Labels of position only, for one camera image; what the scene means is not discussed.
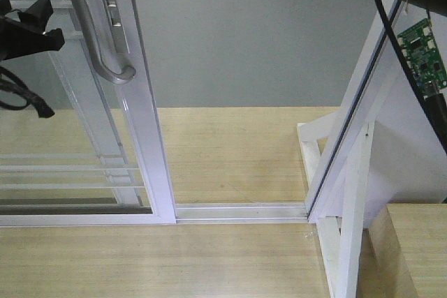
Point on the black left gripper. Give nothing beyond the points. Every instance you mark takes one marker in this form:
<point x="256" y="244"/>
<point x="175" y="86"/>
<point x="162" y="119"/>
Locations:
<point x="28" y="35"/>

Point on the silver door pull handle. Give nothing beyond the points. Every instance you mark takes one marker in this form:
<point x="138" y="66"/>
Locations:
<point x="127" y="72"/>

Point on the white sliding glass door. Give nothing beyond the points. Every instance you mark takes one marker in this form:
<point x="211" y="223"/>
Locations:
<point x="76" y="149"/>

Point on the silver door lock plate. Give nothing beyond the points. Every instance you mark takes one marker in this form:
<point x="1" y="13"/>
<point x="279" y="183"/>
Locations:
<point x="116" y="26"/>

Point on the aluminium floor door track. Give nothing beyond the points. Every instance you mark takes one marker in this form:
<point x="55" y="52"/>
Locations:
<point x="242" y="213"/>

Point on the green circuit board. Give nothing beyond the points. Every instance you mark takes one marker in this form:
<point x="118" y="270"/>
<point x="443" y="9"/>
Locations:
<point x="422" y="55"/>

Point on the wooden platform board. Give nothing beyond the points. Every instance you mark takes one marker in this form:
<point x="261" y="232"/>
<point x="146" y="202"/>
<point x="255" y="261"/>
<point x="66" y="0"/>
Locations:
<point x="216" y="154"/>

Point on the white right support brace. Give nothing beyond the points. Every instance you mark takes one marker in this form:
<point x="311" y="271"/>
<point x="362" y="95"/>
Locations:
<point x="340" y="233"/>

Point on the wooden side box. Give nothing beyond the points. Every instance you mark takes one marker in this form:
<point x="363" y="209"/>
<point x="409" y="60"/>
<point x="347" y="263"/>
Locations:
<point x="404" y="252"/>

